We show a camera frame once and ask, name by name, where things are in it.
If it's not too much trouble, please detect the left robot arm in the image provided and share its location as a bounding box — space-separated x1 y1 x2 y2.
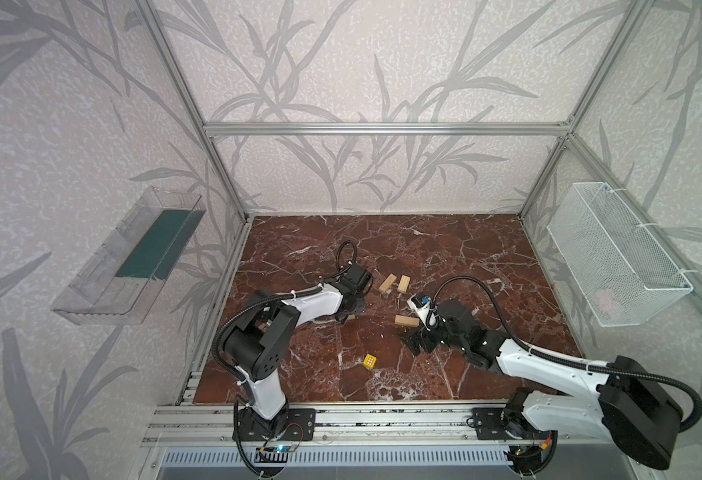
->
210 263 372 421

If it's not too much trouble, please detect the grooved wooden block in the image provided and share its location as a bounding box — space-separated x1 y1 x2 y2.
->
397 275 411 293

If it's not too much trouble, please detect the aluminium mounting rail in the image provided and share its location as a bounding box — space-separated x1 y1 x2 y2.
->
140 401 646 448

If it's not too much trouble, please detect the plain wooden block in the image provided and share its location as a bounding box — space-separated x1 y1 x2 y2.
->
394 315 421 328
378 274 398 293

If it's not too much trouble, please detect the yellow window block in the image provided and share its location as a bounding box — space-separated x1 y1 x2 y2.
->
363 354 377 369

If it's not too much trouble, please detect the black corrugated cable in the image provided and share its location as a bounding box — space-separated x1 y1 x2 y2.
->
431 274 702 433
209 239 358 385

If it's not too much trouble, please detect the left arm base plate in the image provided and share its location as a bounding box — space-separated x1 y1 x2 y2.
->
234 407 316 442

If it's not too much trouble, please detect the left black corrugated cable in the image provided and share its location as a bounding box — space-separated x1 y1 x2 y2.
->
209 239 358 385

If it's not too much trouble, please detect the white wire mesh basket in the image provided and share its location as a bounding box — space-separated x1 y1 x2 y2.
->
548 182 694 328

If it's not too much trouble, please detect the right black corrugated cable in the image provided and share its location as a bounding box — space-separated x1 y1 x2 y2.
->
431 274 702 433

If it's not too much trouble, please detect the clear plastic wall bin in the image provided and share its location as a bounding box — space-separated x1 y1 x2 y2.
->
51 187 206 326

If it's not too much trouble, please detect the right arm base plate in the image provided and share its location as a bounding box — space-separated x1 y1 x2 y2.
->
466 407 551 443

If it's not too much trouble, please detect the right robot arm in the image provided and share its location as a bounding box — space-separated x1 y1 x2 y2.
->
402 293 682 470

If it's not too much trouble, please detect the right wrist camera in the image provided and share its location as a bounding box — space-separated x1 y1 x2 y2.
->
407 292 438 330

